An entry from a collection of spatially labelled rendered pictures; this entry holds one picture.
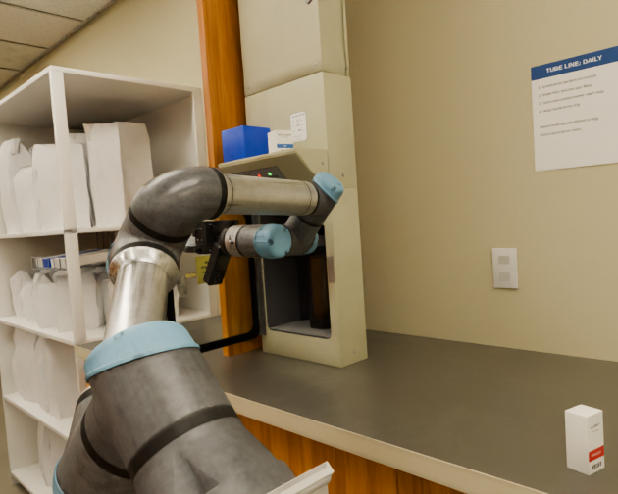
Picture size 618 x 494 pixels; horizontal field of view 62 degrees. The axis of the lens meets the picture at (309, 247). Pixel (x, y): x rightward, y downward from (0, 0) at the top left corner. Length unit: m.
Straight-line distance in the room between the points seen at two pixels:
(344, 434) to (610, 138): 0.95
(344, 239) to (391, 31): 0.76
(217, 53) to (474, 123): 0.78
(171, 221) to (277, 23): 0.81
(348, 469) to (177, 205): 0.60
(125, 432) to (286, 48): 1.17
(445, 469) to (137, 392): 0.54
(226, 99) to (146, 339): 1.17
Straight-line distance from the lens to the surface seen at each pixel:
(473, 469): 0.89
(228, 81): 1.66
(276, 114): 1.51
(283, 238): 1.14
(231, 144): 1.48
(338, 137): 1.40
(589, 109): 1.50
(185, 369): 0.55
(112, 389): 0.56
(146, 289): 0.85
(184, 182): 0.90
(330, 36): 1.46
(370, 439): 0.99
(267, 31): 1.58
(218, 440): 0.51
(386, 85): 1.81
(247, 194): 0.98
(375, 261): 1.81
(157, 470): 0.52
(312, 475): 0.52
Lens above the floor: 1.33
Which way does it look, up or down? 3 degrees down
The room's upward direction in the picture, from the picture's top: 4 degrees counter-clockwise
